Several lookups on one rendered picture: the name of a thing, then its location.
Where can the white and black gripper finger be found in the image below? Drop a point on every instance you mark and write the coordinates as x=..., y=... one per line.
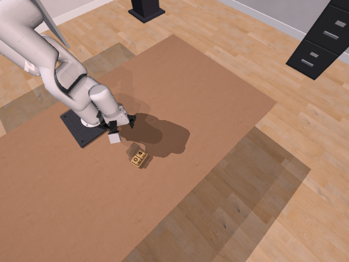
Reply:
x=132, y=119
x=103, y=123

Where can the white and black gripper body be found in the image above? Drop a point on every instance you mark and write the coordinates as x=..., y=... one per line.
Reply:
x=121, y=118

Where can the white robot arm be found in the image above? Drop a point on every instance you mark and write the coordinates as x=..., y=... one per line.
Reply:
x=38, y=54

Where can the tan wooden calendar cube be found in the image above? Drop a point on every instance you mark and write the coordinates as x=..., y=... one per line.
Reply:
x=136, y=160
x=140, y=154

